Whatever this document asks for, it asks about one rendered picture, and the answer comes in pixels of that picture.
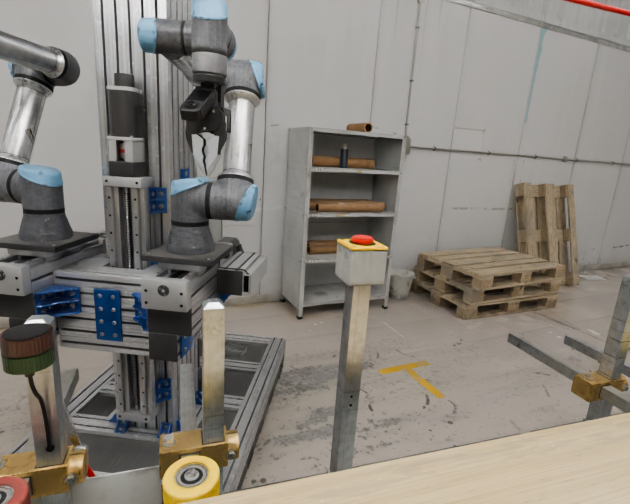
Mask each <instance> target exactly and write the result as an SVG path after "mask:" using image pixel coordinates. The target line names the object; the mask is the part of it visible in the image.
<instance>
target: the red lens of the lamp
mask: <svg viewBox="0 0 630 504"><path fill-rule="evenodd" d="M47 325H49V324H47ZM49 327H50V331H49V332H48V333H46V334H44V335H42V336H40V337H37V338H34V339H30V340H24V341H7V340H4V339H3V338H2V337H1V336H2V333H3V332H4V331H3V332H1V333H0V351H1V354H2V355H3V356H5V357H10V358H21V357H28V356H33V355H36V354H40V353H42V352H44V351H47V350H48V349H50V348H51V347H52V346H53V345H54V335H53V327H52V326H51V325H49Z"/></svg>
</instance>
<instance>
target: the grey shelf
mask: <svg viewBox="0 0 630 504"><path fill-rule="evenodd" d="M406 139H407V136H403V135H392V134H381V133H371V132H360V131H350V130H339V129H329V128H318V127H297V128H289V135H288V156H287V177H286V198H285V219H284V240H283V261H282V281H281V299H280V301H281V302H285V299H284V296H285V297H286V298H287V299H288V300H289V301H290V302H291V303H292V304H293V305H294V306H295V307H296V308H297V316H296V318H297V319H298V320H299V319H302V315H303V307H308V306H316V305H322V304H336V303H344V300H345V288H346V283H345V282H344V281H342V280H341V279H340V278H339V277H338V276H336V275H335V267H336V254H337V253H329V254H312V255H308V253H307V241H311V240H338V239H351V238H352V236H353V235H367V236H371V237H373V239H374V241H376V242H378V243H380V244H382V245H384V246H386V247H388V250H387V261H386V270H385V279H384V284H383V285H371V290H370V292H371V294H370V299H369V300H374V299H383V298H384V299H385V301H384V305H382V308H383V309H387V308H388V306H387V303H388V295H389V286H390V277H391V269H392V260H393V251H394V243H395V234H396V225H397V217H398V208H399V199H400V191H401V182H402V173H403V165H404V156H405V148H406ZM378 141H379V142H378ZM342 144H349V145H348V158H364V159H372V157H373V159H374V161H375V166H374V168H373V169H364V168H340V167H326V166H312V155H316V156H332V157H340V152H341V145H342ZM373 146H374V150H373ZM376 161H377V162H376ZM309 163H310V164H309ZM401 168H402V169H401ZM370 177H371V180H370ZM369 188H370V191H369ZM373 191H374V192H373ZM310 198H314V199H368V198H369V200H374V201H375V202H384V203H385V209H384V210H383V212H316V210H309V202H310ZM307 200H308V201H307ZM304 202H305V203H304ZM366 219H367V222H366ZM371 222H372V223H371ZM365 229H366V232H365ZM369 232H371V233H369ZM304 245H305V246H304ZM304 247H305V248H304ZM300 310H301V311H300ZM300 312H301V313H300Z"/></svg>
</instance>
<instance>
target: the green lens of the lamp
mask: <svg viewBox="0 0 630 504"><path fill-rule="evenodd" d="M1 359H2V366H3V371H4V372H5V373H7V374H11V375H25V374H31V373H35V372H38V371H41V370H43V369H46V368H48V367H49V366H51V365H52V364H53V363H54V362H55V360H56V355H55V345H53V346H52V348H51V349H50V350H48V351H47V352H45V353H43V354H41V355H38V356H34V357H30V358H25V359H10V358H6V357H4V356H3V355H2V354H1Z"/></svg>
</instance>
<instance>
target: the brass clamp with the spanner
mask: <svg viewBox="0 0 630 504"><path fill-rule="evenodd" d="M67 447H68V449H67V452H66V454H65V457H64V460H63V463H62V464H55V465H49V466H43V467H37V466H36V458H35V451H29V452H22V453H16V454H9V455H2V456H1V457H2V458H3V461H5V465H4V467H2V468H1V469H0V478H1V477H9V476H12V477H19V478H22V479H25V478H30V483H31V491H32V494H31V496H30V499H32V498H37V497H43V496H49V495H54V494H60V493H65V492H69V491H70V488H71V485H73V484H79V483H83V482H84V481H85V480H86V477H87V472H88V451H87V450H86V449H83V450H76V451H75V450H74V445H70V446H67Z"/></svg>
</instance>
